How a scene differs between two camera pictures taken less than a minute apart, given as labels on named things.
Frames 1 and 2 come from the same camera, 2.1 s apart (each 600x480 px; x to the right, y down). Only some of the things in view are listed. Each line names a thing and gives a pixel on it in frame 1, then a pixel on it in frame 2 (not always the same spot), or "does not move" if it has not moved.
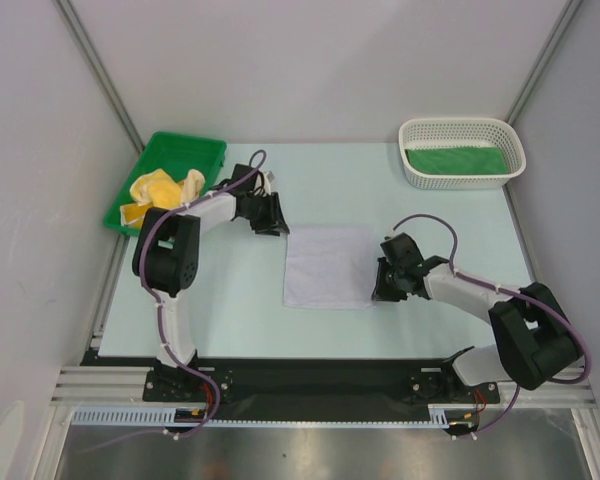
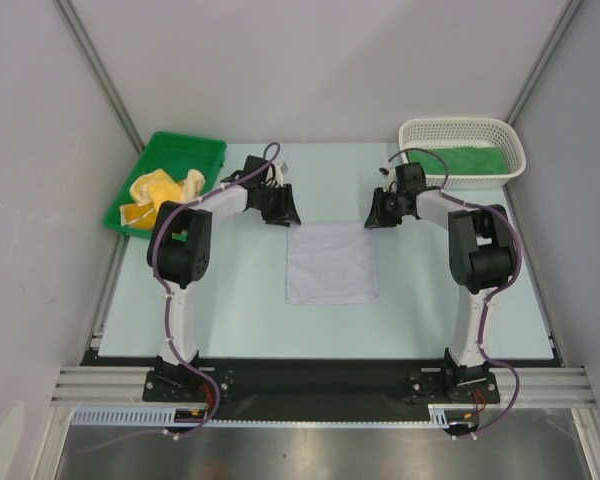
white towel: (329, 267) does not move
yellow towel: (156, 190) does not move
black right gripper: (385, 280) -> (384, 207)
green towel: (456, 160) does not move
